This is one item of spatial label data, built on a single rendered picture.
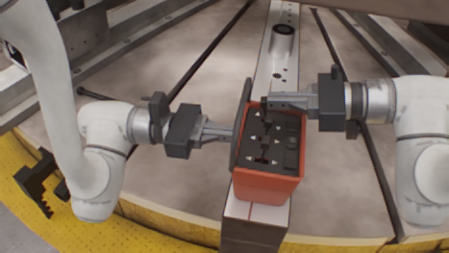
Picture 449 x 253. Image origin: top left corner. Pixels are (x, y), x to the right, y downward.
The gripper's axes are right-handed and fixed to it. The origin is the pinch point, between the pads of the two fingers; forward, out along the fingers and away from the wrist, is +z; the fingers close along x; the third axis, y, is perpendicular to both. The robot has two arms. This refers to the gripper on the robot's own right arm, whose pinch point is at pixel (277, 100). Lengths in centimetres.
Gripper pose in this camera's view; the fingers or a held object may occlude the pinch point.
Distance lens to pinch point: 65.5
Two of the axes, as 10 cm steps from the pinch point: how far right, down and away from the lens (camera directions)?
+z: -9.7, -0.1, 2.6
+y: -1.7, -7.5, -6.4
